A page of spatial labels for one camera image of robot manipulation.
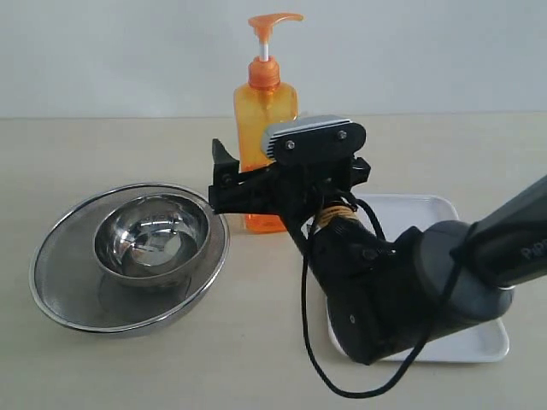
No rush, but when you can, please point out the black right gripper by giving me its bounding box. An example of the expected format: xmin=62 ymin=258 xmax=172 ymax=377
xmin=209 ymin=138 xmax=371 ymax=239

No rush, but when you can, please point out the orange pump soap bottle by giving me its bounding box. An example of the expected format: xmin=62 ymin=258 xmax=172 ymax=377
xmin=232 ymin=13 xmax=305 ymax=236

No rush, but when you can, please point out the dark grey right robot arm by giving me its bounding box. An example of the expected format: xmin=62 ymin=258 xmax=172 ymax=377
xmin=209 ymin=140 xmax=546 ymax=365

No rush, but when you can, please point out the small stainless steel bowl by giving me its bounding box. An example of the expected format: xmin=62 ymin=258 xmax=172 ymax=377
xmin=93 ymin=192 xmax=212 ymax=288

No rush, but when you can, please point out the large steel mesh strainer bowl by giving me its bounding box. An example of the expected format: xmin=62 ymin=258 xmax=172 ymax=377
xmin=29 ymin=183 xmax=230 ymax=337

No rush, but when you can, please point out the white rectangular plastic tray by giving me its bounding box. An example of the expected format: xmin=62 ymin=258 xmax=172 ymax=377
xmin=326 ymin=194 xmax=511 ymax=363

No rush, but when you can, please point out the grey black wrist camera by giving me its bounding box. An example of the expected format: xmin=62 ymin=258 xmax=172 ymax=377
xmin=261 ymin=114 xmax=367 ymax=167

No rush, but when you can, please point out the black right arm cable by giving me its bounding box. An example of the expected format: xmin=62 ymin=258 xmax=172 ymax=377
xmin=300 ymin=194 xmax=473 ymax=397

